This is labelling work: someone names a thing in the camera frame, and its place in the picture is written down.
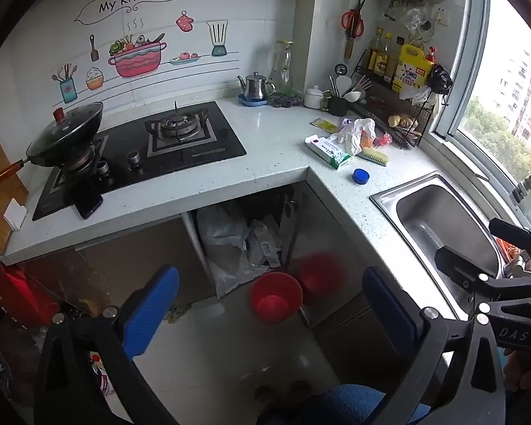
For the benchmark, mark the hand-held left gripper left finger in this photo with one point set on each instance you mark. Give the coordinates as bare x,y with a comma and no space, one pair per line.
152,312

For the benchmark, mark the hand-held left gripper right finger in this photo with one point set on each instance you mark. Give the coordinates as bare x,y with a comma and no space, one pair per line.
389,314

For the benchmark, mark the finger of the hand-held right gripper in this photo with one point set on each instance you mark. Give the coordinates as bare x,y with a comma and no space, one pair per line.
517,234
464,270

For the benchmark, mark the red plastic bin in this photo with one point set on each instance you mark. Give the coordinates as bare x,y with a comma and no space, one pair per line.
274,303

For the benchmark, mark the yellow foil packet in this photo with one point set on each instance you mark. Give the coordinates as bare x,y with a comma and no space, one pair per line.
325,125

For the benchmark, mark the person's right hand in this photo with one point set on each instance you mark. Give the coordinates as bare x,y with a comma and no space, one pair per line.
517,369

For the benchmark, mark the orange mesh scrubber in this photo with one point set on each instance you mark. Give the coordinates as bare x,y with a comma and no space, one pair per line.
509,250

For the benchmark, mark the steel faucet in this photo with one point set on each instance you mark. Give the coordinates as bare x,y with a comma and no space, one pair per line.
529,188

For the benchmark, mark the white backed cabinet door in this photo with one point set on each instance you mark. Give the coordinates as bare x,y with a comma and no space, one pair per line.
137,252

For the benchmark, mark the steel sink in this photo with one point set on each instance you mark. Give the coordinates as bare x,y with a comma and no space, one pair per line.
425,217

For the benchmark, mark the white woven sack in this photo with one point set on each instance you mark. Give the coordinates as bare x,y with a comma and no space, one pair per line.
221,239

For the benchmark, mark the foil covered cabinet door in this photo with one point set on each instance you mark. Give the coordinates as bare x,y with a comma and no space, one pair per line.
318,230

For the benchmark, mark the black phone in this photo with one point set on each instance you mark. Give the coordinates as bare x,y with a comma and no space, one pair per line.
88,203

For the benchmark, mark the crumpled white plastic bags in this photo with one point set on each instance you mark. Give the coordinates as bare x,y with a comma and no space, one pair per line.
263,243

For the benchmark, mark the red bag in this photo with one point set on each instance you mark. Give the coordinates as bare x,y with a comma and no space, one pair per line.
17,292

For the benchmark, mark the blue bottle cap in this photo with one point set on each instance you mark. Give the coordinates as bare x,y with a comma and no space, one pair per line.
361,176

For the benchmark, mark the yellow scrub brush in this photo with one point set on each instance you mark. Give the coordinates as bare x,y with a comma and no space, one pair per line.
374,157

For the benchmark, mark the small red wrapper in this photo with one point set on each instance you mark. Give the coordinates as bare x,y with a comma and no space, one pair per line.
383,141

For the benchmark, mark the ginger root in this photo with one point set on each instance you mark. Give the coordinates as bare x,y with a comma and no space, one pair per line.
400,120

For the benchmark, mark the white plastic holder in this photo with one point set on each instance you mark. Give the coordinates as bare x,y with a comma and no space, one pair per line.
15,217

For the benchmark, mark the crumpled white bag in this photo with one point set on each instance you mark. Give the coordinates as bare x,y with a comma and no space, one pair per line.
418,96

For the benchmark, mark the white plastic bag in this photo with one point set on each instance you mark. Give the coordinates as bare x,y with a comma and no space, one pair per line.
356,135

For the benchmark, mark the black plastic bag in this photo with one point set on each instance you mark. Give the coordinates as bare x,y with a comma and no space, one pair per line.
440,79

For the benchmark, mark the white green carton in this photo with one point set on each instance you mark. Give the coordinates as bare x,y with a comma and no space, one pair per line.
325,150

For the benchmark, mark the black wok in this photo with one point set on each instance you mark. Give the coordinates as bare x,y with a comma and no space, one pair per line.
77,148

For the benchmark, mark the black glass gas stove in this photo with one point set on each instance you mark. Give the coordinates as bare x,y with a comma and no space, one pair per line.
221,133

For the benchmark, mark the yellow detergent jug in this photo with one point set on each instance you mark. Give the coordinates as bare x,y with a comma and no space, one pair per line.
411,71

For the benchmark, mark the glass wok lid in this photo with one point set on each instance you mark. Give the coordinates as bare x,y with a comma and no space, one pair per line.
71,124

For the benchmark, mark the white spoon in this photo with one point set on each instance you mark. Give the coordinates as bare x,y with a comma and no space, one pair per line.
353,96

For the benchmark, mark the dark green mug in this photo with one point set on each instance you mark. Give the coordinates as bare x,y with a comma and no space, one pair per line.
336,107

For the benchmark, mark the bundle of chopsticks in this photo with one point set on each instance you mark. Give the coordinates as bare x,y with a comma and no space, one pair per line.
362,84

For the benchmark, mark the yellow cap sauce bottle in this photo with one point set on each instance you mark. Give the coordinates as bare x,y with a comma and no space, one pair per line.
386,64

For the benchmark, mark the white rice paddle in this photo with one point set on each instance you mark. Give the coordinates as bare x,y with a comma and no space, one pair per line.
345,84

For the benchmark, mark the oil bottle yellow label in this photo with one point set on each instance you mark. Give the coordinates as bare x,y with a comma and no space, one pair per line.
374,59

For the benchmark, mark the white lidded jar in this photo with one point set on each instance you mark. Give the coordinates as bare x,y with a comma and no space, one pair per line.
313,98

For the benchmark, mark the blue dish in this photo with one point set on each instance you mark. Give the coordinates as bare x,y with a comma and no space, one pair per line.
248,102

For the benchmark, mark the clear hanging plastic bag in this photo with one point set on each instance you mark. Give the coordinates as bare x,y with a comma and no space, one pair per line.
413,17

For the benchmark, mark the steel teapot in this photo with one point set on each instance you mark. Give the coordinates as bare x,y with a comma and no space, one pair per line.
255,88

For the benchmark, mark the glass decanter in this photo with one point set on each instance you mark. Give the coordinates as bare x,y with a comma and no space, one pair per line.
285,75

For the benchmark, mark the window frame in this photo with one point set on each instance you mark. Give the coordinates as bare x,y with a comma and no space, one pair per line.
462,71

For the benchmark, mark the white wall outlet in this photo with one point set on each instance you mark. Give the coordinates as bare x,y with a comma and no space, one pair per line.
440,14

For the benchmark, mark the kitchen wall sticker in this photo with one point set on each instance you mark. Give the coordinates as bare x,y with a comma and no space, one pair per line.
137,62

